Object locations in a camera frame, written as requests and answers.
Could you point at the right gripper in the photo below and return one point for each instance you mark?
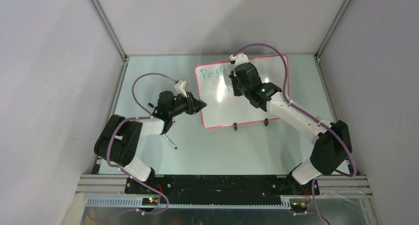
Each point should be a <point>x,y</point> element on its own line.
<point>234,78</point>

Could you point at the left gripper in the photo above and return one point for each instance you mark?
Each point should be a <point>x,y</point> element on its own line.
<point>193,105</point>

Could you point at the pink framed whiteboard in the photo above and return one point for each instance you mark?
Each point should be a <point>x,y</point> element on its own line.
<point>215,89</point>

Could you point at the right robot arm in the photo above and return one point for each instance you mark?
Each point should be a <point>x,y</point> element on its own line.
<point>331,140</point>

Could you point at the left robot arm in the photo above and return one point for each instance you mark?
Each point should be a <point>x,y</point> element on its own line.
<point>119,139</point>

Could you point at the blue whiteboard marker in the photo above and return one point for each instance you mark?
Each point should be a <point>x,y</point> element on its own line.
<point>170,142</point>

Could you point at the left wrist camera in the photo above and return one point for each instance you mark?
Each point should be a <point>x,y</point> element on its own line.
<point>180,86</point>

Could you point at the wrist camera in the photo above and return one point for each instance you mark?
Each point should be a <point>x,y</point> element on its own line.
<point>180,86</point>
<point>238,59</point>

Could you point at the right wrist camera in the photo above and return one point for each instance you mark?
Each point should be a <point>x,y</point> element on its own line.
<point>238,59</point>

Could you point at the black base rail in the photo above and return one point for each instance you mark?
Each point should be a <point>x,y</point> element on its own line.
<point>227,190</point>

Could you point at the aluminium frame front rail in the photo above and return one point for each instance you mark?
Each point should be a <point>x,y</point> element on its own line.
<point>109,190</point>

